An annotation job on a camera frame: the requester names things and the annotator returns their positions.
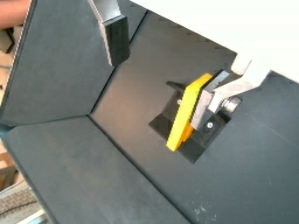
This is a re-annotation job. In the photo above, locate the black curved holder stand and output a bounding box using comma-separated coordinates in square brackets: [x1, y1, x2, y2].
[146, 80, 232, 165]

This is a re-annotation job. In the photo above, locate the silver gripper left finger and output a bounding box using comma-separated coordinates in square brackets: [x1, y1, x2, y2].
[88, 0, 129, 67]

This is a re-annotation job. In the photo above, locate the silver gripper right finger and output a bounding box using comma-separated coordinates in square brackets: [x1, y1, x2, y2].
[190, 54, 269, 130]

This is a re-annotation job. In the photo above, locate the yellow double-square block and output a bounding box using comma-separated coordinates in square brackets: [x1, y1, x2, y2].
[165, 73, 212, 151]

